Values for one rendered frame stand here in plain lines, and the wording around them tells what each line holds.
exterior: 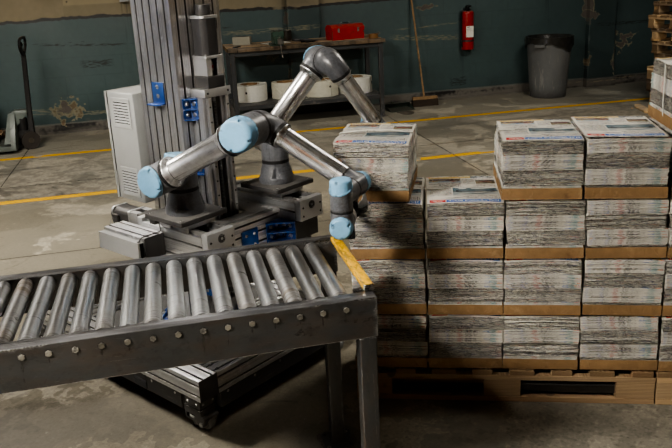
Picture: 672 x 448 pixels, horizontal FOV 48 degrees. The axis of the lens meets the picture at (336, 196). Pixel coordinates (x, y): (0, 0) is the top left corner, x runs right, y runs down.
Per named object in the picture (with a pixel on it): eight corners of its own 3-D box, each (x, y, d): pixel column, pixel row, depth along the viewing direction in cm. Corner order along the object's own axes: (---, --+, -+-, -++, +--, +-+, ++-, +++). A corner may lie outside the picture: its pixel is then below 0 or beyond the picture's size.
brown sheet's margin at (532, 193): (492, 173, 311) (492, 162, 310) (564, 171, 308) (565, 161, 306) (501, 200, 275) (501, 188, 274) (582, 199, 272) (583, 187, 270)
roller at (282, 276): (271, 262, 253) (282, 253, 253) (296, 322, 209) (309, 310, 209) (261, 252, 252) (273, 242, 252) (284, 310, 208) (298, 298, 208)
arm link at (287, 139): (253, 125, 271) (364, 200, 261) (237, 132, 261) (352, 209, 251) (265, 98, 266) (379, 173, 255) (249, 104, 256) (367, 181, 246)
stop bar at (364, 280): (340, 240, 254) (339, 234, 253) (375, 290, 213) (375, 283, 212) (330, 241, 253) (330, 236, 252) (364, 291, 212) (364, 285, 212)
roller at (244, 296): (236, 267, 251) (243, 254, 250) (253, 328, 207) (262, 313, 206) (223, 260, 249) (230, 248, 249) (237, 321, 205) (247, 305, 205)
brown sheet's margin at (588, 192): (568, 171, 308) (568, 161, 306) (642, 170, 303) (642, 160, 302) (584, 199, 272) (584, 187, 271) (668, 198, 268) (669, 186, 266)
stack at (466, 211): (363, 352, 343) (355, 176, 319) (630, 356, 328) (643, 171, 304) (355, 399, 306) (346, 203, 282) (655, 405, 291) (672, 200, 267)
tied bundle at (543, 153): (492, 174, 312) (493, 119, 305) (565, 173, 308) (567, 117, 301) (500, 201, 276) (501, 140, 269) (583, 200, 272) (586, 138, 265)
